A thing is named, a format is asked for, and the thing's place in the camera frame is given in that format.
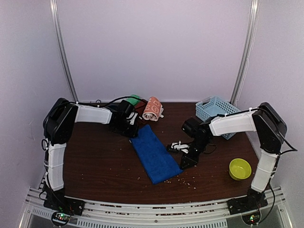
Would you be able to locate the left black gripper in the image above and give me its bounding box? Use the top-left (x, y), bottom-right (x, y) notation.
top-left (114, 119), bottom-right (139, 138)

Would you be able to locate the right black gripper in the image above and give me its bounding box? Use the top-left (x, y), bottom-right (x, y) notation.
top-left (180, 137), bottom-right (210, 171)

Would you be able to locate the blue towel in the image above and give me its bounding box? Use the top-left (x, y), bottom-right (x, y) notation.
top-left (130, 125), bottom-right (183, 185)

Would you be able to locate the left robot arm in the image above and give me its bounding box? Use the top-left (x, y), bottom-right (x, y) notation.
top-left (41, 97), bottom-right (139, 211)

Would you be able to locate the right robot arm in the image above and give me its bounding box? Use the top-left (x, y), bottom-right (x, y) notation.
top-left (180, 102), bottom-right (287, 210)

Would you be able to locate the brown rolled towel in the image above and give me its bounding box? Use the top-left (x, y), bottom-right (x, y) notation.
top-left (135, 99), bottom-right (147, 125)

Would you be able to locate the green rolled towel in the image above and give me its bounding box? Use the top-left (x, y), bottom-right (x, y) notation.
top-left (126, 95), bottom-right (141, 106)

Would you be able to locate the orange patterned rolled towel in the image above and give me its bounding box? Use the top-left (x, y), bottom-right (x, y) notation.
top-left (142, 96), bottom-right (164, 122)

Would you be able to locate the yellow-green bowl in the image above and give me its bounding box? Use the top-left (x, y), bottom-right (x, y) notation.
top-left (229, 158), bottom-right (252, 181)

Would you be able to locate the light blue plastic basket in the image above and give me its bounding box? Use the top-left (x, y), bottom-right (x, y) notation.
top-left (195, 95), bottom-right (240, 141)

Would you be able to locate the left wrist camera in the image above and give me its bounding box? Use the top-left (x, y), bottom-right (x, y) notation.
top-left (126, 112), bottom-right (138, 125)

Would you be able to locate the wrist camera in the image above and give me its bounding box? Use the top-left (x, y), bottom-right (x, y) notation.
top-left (126, 112), bottom-right (138, 125)
top-left (166, 141), bottom-right (190, 154)

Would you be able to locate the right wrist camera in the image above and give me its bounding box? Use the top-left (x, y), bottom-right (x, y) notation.
top-left (166, 141), bottom-right (190, 154)

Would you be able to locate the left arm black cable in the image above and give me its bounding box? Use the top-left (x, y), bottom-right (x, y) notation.
top-left (78, 96), bottom-right (133, 107)

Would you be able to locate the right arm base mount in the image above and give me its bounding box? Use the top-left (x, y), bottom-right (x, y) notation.
top-left (227, 196), bottom-right (268, 226)

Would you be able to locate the front aluminium rail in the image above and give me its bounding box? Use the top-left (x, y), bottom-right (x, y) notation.
top-left (17, 187), bottom-right (295, 228)

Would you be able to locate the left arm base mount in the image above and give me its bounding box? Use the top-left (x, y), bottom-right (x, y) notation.
top-left (43, 198), bottom-right (85, 227)

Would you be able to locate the left aluminium frame post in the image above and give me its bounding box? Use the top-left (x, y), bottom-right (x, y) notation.
top-left (49, 0), bottom-right (78, 102)

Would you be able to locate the aluminium frame post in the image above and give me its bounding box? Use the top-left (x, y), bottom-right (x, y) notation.
top-left (230, 0), bottom-right (260, 105)
top-left (49, 0), bottom-right (78, 102)

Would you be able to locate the right aluminium frame post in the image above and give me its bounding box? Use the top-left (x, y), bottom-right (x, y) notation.
top-left (230, 0), bottom-right (260, 105)

